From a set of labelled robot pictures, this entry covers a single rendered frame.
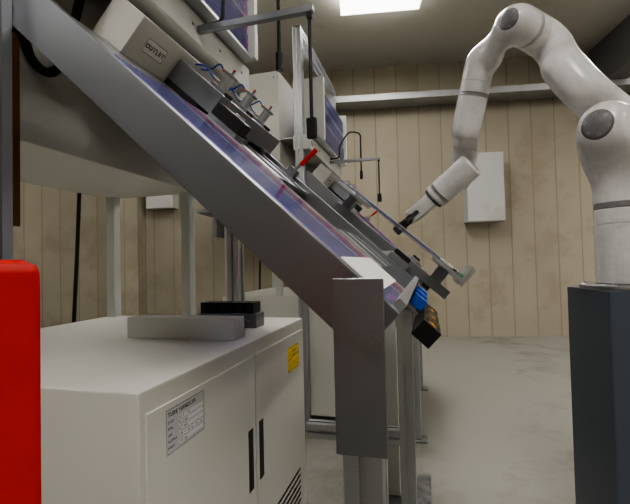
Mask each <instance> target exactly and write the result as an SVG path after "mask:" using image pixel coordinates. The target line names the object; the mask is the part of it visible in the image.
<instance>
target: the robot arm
mask: <svg viewBox="0 0 630 504"><path fill-rule="evenodd" d="M511 47H515V48H517V49H519V50H521V51H524V52H525V53H527V54H528V55H530V56H531V57H532V58H533V59H534V60H535V61H536V62H537V63H538V65H539V67H540V73H541V76H542V78H543V80H544V81H545V82H546V84H547V85H548V86H549V87H550V89H551V90H552V91H553V92H554V93H555V94H556V96H557V97H558V98H559V99H560V100H561V101H562V102H563V103H564V104H565V105H566V106H567V107H568V108H569V109H570V110H571V111H572V112H573V113H574V114H575V115H576V116H577V117H578V118H579V119H580V120H579V122H578V125H577V128H576V135H575V143H576V150H577V154H578V157H579V160H580V163H581V165H582V168H583V170H584V172H585V175H586V177H587V179H588V181H589V183H590V186H591V190H592V205H593V229H594V254H595V278H596V282H588V281H587V280H583V281H582V282H583V283H579V288H581V289H590V290H608V291H630V96H629V95H628V94H627V93H626V92H624V91H623V90H622V89H621V88H619V87H618V86H617V85H616V84H614V83H613V82H612V81H611V80H610V79H608V78H607V77H606V76H605V75H604V74H603V73H602V72H601V71H600V70H599V69H598V68H597V67H596V66H595V65H594V64H593V63H592V62H591V61H590V59H589V58H588V57H587V56H586V55H585V54H584V53H583V52H582V51H581V50H580V48H579V47H578V46H577V44H576V42H575V40H574V38H573V36H572V34H571V33H570V32H569V30H568V29H567V28H566V27H565V26H564V25H563V24H561V23H560V22H559V21H558V20H556V19H555V18H553V17H551V16H550V15H548V14H546V13H545V12H543V11H541V10H540V9H538V8H536V7H534V6H532V5H530V4H528V3H517V4H513V5H511V6H509V7H507V8H505V9H504V10H503V11H501V12H500V14H499V15H498V16H497V18H496V20H495V23H494V25H493V28H492V30H491V32H490V33H489V34H488V36H487V37H486V38H484V39H483V40H482V41H481V42H480V43H478V44H477V45H476V46H475V47H474V48H473V49H472V50H471V52H470V53H469V55H468V57H467V59H466V62H465V66H464V70H463V75H462V80H461V84H460V89H459V94H458V99H457V104H456V109H455V114H454V119H453V124H452V140H453V158H452V165H451V166H450V167H449V168H448V169H447V170H446V171H445V172H444V173H443V174H442V175H440V176H439V177H438V178H437V179H436V180H435V181H434V182H433V183H432V184H431V185H429V186H428V187H427V190H426V191H425V193H426V195H425V196H423V197H422V198H421V199H420V200H419V201H417V202H416V203H415V204H414V205H413V206H412V207H411V208H409V209H408V210H407V211H406V212H405V213H404V214H405V215H408V216H407V217H406V218H405V219H403V220H402V221H400V222H399V224H400V225H401V226H402V227H404V228H405V229H407V228H408V226H409V225H410V224H412V223H415V222H417V221H418V220H420V219H421V218H423V217H424V216H425V215H426V214H428V213H429V212H430V211H431V210H432V209H434V208H435V207H436V206H438V207H441V206H445V205H446V204H447V203H448V202H449V201H450V200H452V199H453V198H454V197H455V196H456V195H457V194H459V193H460V192H461V191H463V190H465V189H467V188H468V187H469V185H470V184H471V182H473V181H474V180H475V179H476V178H477V177H478V176H480V171H479V170H478V168H477V167H476V162H477V158H478V152H479V137H480V130H481V126H482V122H483V118H484V114H485V110H486V105H487V101H488V96H489V92H490V88H491V83H492V79H493V75H494V73H495V71H496V70H497V69H498V67H499V66H500V64H501V62H502V60H503V58H504V54H505V51H506V50H507V49H509V48H511Z"/></svg>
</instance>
